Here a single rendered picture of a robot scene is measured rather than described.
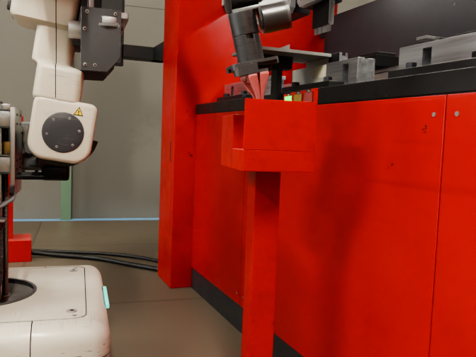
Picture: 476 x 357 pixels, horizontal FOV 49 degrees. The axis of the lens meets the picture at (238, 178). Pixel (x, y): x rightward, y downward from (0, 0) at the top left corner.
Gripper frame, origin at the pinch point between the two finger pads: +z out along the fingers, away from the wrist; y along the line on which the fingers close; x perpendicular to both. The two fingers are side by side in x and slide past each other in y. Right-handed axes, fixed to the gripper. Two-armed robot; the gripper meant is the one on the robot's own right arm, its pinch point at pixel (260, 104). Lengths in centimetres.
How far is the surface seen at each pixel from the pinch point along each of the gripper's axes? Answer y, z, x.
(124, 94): -7, -31, 347
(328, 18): 43, -22, 49
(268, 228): -3.0, 27.5, 2.6
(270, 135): -0.5, 6.7, -4.6
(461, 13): 94, -16, 51
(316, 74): 37, -6, 50
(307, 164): 6.2, 14.5, -4.5
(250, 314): -11.3, 45.8, 2.8
